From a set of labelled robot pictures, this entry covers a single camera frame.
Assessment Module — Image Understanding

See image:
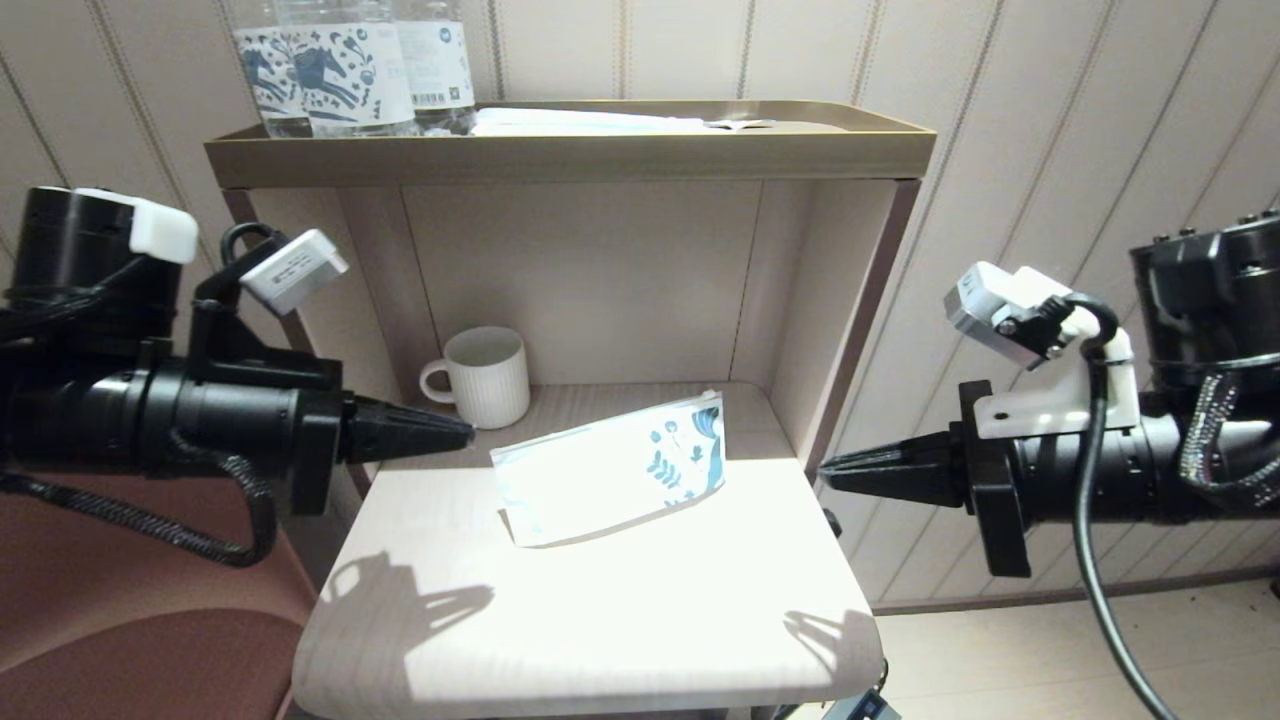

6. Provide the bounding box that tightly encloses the white floral zip pouch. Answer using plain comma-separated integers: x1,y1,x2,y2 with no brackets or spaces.
490,390,728,548

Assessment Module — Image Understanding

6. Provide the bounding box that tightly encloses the braided black left arm cable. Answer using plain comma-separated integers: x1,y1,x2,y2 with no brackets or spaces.
0,455,279,568

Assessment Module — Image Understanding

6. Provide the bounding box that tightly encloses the bronze metal tray top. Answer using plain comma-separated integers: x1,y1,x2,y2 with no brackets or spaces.
203,98,938,191

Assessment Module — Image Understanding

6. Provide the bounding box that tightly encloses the flat white plastic packet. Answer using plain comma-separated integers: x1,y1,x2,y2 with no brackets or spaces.
470,107,706,136

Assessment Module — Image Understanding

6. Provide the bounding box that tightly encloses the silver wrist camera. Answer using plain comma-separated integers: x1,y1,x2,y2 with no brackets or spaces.
240,228,351,318
945,262,1071,371

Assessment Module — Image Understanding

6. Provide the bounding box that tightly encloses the clear bottle barcode label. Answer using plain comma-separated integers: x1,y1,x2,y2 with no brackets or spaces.
395,0,476,134

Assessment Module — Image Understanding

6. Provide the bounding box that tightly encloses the brown wall baseboard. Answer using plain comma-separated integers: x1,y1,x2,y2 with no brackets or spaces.
872,568,1280,616

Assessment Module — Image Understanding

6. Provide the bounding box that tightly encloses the white right camera bracket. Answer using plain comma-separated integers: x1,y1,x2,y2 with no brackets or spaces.
975,265,1141,439

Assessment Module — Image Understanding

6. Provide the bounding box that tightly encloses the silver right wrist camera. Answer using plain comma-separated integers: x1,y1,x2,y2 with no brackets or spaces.
945,262,1071,371

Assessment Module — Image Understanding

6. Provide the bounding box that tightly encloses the braided grey right arm cable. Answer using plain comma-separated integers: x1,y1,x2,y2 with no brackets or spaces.
1178,370,1280,491

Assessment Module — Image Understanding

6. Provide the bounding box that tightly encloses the reddish brown chair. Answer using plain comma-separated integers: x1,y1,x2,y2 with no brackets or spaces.
0,470,321,720

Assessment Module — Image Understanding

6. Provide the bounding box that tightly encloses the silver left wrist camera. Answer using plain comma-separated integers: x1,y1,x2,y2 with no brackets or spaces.
240,228,351,318

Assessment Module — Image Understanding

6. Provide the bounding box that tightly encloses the light wood shelf table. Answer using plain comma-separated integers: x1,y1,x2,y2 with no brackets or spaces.
220,178,921,720

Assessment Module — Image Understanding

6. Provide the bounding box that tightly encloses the blue black base device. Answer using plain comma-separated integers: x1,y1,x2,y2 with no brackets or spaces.
820,688,901,720

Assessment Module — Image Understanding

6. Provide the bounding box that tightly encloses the clear bottle horse print label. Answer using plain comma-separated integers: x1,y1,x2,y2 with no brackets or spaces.
275,0,416,138
232,0,311,139

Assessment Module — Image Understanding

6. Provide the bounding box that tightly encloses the white ribbed ceramic mug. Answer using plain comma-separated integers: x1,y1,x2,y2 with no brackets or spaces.
419,326,531,431

